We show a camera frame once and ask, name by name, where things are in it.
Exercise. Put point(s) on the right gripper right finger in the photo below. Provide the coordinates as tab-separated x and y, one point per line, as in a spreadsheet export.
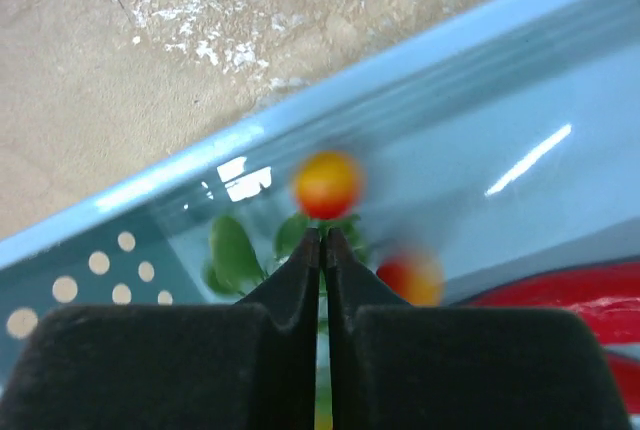
398	366

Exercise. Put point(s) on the cherry tomato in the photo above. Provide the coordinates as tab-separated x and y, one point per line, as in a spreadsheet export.
327	185
415	277

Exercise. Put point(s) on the red chili pepper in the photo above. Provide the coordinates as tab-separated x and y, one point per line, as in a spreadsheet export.
626	372
605	296

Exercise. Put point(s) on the green herb sprig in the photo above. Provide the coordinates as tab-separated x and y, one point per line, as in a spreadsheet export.
234	270

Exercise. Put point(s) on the blue plastic basket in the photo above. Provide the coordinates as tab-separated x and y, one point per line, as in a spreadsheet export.
504	143

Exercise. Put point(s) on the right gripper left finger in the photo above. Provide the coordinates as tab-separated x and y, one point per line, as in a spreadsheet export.
246	365

